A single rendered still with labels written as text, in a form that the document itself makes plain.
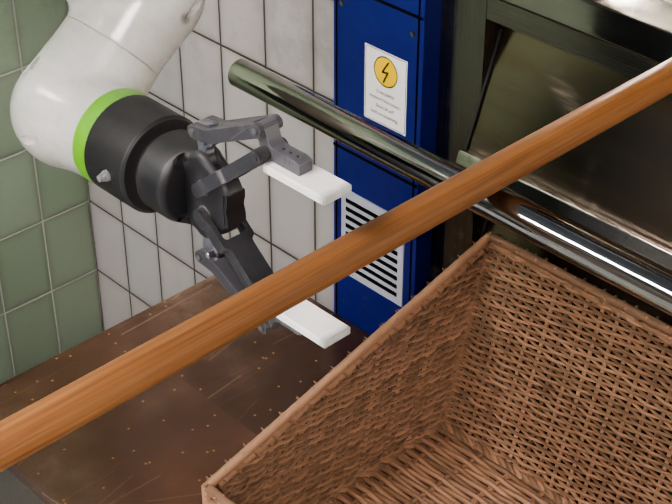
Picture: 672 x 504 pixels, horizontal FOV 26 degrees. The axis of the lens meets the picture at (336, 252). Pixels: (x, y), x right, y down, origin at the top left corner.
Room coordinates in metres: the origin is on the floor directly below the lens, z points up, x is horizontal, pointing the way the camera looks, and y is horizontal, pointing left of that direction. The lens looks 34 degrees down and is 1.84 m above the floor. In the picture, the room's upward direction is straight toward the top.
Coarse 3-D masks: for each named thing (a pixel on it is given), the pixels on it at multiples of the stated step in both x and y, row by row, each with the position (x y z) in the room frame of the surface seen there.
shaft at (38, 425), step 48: (624, 96) 1.19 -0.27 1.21; (528, 144) 1.10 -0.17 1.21; (576, 144) 1.13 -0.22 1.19; (432, 192) 1.02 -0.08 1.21; (480, 192) 1.04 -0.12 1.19; (336, 240) 0.95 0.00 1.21; (384, 240) 0.96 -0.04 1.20; (288, 288) 0.89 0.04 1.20; (192, 336) 0.83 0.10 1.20; (240, 336) 0.86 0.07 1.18; (96, 384) 0.78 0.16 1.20; (144, 384) 0.79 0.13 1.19; (0, 432) 0.73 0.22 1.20; (48, 432) 0.74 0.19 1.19
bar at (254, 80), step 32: (256, 96) 1.29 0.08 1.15; (288, 96) 1.26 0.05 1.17; (320, 128) 1.22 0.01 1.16; (352, 128) 1.19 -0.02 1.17; (384, 160) 1.16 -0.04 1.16; (416, 160) 1.13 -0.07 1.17; (512, 224) 1.04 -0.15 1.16; (544, 224) 1.03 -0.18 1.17; (576, 256) 0.99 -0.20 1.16; (608, 256) 0.98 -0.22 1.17; (640, 288) 0.95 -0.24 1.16
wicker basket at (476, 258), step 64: (512, 256) 1.47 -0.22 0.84; (448, 320) 1.45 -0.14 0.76; (576, 320) 1.38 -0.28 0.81; (640, 320) 1.33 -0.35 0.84; (320, 384) 1.30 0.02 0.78; (384, 384) 1.37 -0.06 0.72; (448, 384) 1.45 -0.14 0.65; (512, 384) 1.40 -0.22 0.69; (640, 384) 1.30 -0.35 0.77; (256, 448) 1.22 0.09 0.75; (320, 448) 1.30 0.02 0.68; (384, 448) 1.38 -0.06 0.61; (448, 448) 1.40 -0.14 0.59; (512, 448) 1.37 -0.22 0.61; (576, 448) 1.32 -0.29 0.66; (640, 448) 1.27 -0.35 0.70
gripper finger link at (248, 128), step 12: (216, 120) 1.05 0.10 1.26; (228, 120) 1.04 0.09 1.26; (240, 120) 1.02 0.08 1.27; (252, 120) 1.00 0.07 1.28; (192, 132) 1.04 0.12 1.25; (204, 132) 1.03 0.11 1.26; (216, 132) 1.02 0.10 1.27; (228, 132) 1.01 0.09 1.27; (240, 132) 1.00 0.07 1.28; (252, 132) 0.98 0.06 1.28; (264, 132) 0.98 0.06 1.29
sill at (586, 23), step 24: (504, 0) 1.55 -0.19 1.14; (528, 0) 1.52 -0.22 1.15; (552, 0) 1.50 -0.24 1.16; (576, 0) 1.47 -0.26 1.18; (600, 0) 1.46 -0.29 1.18; (624, 0) 1.46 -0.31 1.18; (648, 0) 1.46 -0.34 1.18; (576, 24) 1.47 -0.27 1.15; (600, 24) 1.45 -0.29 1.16; (624, 24) 1.42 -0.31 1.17; (648, 24) 1.40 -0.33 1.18; (624, 48) 1.42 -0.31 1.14; (648, 48) 1.40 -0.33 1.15
